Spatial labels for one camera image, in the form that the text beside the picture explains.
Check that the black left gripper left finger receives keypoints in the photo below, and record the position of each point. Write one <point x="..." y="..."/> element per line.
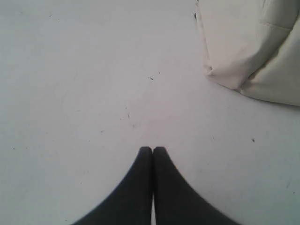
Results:
<point x="130" y="203"/>

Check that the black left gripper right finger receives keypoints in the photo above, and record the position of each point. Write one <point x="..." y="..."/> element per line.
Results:
<point x="175" y="201"/>

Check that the cream canvas duffel bag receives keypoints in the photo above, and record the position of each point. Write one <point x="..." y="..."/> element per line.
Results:
<point x="252" y="47"/>

